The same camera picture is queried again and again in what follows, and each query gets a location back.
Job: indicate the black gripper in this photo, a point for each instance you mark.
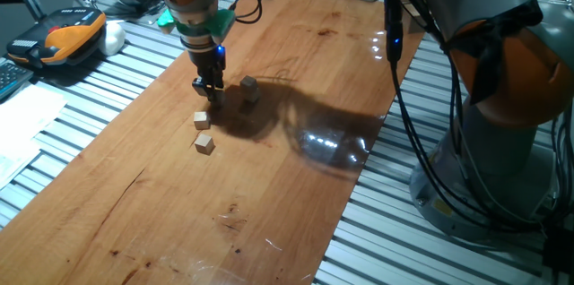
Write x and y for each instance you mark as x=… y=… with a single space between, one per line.
x=206 y=64

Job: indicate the small wooden cube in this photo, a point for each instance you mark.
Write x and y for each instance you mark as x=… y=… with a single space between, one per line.
x=204 y=144
x=248 y=82
x=252 y=96
x=220 y=98
x=202 y=120

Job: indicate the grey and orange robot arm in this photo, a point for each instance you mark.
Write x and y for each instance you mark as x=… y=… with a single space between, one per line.
x=493 y=141

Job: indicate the white rounded object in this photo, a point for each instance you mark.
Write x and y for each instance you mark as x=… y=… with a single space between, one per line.
x=113 y=38

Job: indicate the glossy wooden board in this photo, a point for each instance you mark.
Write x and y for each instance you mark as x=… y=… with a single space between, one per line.
x=179 y=209

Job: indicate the orange black teach pendant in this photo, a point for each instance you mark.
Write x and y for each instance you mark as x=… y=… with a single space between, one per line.
x=67 y=34

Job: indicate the white paper sheets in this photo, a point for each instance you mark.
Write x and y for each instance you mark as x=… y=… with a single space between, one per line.
x=27 y=119

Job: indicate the dark computer keyboard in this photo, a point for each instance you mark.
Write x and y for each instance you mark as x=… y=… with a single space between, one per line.
x=11 y=79

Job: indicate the large wooden cube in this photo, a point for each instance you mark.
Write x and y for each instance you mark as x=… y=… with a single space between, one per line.
x=411 y=23

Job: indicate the green camera mount bracket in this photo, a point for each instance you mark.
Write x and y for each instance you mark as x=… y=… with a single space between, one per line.
x=222 y=23

